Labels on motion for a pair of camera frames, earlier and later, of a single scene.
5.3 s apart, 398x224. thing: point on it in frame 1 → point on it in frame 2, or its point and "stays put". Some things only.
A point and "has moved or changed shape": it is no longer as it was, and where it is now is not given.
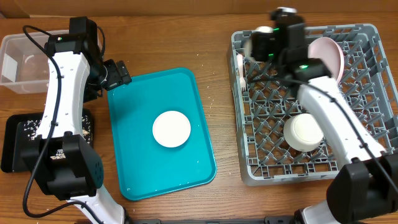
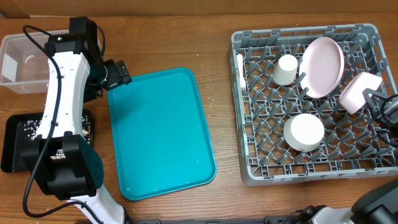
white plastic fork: (240, 61) stays put
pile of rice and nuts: (31, 127) stays put
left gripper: (117, 74) stays put
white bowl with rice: (303, 132) stays put
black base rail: (267, 220) stays put
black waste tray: (20, 142) stays put
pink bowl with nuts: (171, 129) → (351, 98)
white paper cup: (247, 41) has moved or changed shape
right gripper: (260, 44) → (390, 112)
